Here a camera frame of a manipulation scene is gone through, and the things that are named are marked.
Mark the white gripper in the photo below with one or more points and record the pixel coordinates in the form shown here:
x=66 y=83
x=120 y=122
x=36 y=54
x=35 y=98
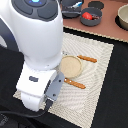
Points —
x=38 y=86

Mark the large grey pot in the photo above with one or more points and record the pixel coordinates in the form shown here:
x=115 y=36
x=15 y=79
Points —
x=67 y=9

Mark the red tomato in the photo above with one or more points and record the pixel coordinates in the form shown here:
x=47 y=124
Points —
x=87 y=15

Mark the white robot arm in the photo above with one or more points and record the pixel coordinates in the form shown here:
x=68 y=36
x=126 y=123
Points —
x=34 y=28

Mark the round wooden plate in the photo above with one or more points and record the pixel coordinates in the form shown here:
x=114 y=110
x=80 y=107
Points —
x=71 y=66

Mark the pink toy stove top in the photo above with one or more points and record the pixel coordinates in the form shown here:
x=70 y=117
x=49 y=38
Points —
x=107 y=28

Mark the beige bowl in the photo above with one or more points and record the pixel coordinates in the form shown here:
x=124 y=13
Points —
x=123 y=16

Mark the wooden handled fork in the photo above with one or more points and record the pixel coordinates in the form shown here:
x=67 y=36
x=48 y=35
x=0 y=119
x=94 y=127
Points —
x=76 y=84

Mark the wooden handled knife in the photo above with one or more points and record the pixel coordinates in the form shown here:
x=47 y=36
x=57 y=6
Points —
x=81 y=57

